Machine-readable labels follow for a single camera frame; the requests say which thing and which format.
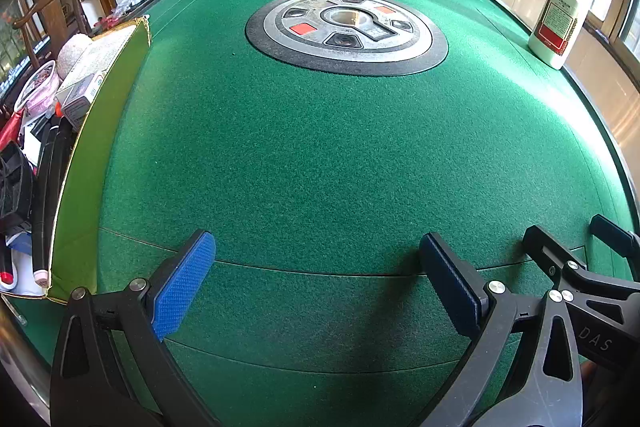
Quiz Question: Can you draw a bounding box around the mahjong table with tiles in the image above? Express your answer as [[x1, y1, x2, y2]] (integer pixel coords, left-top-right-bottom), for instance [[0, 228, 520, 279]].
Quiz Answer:
[[0, 34, 51, 100]]

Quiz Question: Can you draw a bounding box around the small grey-white box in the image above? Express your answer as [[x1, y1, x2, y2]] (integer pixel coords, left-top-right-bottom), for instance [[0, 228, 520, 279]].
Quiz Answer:
[[54, 73, 104, 130]]

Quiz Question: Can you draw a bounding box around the wooden armchair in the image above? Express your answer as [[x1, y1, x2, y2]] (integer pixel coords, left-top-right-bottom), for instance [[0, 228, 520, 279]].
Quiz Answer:
[[11, 0, 96, 62]]

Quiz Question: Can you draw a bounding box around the white liquor bottle red cap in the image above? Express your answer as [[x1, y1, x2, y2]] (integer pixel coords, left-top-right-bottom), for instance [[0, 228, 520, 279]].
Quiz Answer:
[[528, 0, 587, 70]]

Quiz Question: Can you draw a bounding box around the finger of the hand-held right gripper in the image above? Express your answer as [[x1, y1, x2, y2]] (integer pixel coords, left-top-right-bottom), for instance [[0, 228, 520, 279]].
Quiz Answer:
[[522, 224, 640, 325], [590, 214, 640, 260]]

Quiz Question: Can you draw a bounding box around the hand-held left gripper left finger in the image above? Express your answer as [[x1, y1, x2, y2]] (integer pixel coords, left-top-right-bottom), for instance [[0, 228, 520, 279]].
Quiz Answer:
[[50, 229, 221, 427]]

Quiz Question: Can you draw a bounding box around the cartoon print clear pouch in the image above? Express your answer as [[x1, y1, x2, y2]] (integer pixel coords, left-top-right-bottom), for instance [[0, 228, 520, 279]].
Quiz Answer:
[[13, 60, 62, 118]]

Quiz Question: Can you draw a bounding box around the round table control panel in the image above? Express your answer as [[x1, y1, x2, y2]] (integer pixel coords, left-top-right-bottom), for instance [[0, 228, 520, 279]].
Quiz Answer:
[[245, 0, 449, 76]]

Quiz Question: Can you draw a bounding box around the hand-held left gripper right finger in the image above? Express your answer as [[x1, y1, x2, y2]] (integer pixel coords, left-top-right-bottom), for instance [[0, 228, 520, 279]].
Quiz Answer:
[[419, 232, 585, 427]]

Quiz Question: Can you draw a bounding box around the gold-edged cardboard box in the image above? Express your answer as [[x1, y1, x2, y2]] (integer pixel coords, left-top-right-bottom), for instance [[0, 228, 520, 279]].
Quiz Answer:
[[0, 18, 152, 305]]

